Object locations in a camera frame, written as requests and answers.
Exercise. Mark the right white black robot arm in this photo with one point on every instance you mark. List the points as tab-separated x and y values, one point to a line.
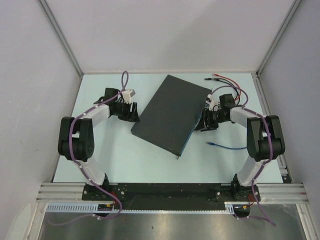
264	141

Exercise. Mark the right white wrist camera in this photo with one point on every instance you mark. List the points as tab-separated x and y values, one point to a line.
211	104

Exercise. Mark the aluminium frame rail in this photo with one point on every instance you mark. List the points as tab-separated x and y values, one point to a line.
270	193

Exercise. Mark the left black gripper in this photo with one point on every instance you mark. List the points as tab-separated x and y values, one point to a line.
130	116

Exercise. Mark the black network switch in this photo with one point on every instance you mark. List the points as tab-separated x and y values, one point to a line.
172	114

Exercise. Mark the grey slotted cable duct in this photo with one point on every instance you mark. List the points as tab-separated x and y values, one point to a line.
96	208

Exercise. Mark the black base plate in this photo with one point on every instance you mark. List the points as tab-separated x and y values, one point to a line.
172	196

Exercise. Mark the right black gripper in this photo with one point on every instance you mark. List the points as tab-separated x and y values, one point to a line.
207	125

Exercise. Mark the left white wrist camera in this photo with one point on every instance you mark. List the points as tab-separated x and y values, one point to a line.
127	95

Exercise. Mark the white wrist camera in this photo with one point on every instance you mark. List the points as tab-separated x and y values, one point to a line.
127	95
211	104

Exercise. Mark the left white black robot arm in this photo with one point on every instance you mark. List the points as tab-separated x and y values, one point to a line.
76	135

